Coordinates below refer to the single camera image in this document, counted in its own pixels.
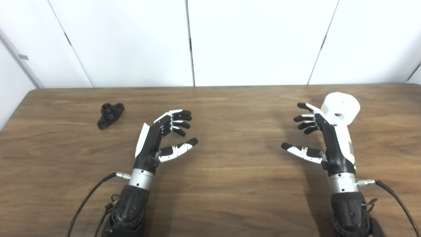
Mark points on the black flanged holder part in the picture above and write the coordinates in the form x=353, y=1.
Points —
x=110, y=115

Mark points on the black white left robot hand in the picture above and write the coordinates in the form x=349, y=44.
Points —
x=149, y=138

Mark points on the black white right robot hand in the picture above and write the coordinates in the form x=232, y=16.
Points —
x=334, y=146

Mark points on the round white cylinder piece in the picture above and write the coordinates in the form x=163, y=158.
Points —
x=342, y=103

